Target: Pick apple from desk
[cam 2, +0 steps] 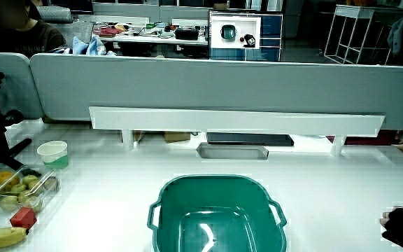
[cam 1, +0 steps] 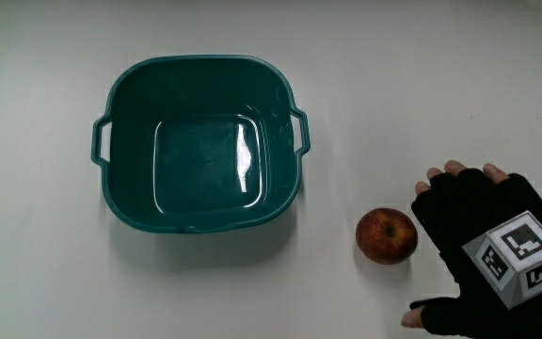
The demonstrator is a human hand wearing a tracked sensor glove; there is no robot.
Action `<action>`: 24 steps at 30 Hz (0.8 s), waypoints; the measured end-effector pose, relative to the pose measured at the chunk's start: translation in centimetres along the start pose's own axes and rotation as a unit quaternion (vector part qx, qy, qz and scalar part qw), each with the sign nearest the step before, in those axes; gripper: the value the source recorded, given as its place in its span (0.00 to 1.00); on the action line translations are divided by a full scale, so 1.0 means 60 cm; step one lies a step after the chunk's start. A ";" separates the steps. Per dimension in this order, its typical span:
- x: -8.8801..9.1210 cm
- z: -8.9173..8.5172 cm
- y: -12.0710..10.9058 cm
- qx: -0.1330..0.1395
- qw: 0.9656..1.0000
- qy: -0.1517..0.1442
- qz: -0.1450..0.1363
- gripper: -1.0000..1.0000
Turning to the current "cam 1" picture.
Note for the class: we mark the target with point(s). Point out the person's right hand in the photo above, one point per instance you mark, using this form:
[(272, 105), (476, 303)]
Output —
[(459, 221)]

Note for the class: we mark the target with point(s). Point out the red apple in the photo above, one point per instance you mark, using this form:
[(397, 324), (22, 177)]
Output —
[(386, 235)]

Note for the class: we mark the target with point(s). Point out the white desk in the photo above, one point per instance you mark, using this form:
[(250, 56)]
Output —
[(393, 70)]

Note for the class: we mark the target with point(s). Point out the green plastic basin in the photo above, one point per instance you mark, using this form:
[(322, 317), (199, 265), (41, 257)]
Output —
[(205, 165)]

